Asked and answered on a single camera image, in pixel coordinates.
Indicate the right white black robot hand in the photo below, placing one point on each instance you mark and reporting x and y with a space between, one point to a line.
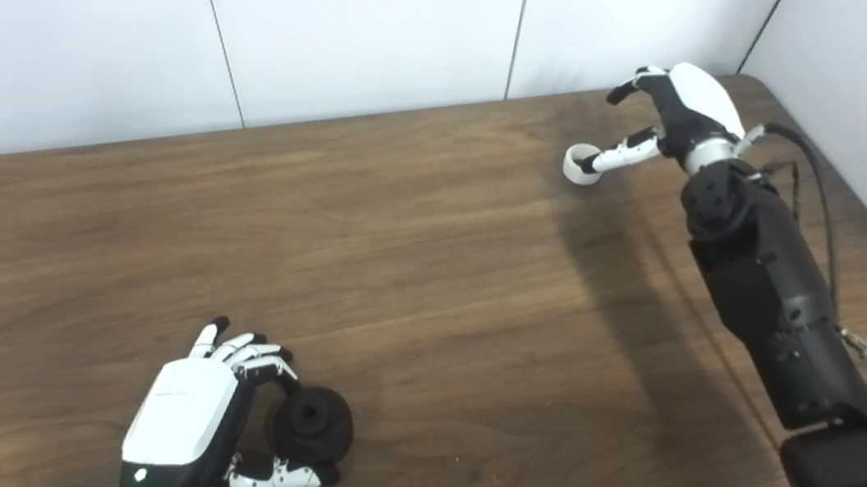
699 102

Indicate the silver metal plug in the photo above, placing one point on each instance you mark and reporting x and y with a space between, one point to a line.
863 348

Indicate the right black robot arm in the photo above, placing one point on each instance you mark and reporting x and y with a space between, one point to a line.
775 294

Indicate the round black part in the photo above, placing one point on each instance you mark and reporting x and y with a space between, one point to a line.
312 427

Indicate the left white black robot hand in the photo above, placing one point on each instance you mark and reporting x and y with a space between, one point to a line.
181 411

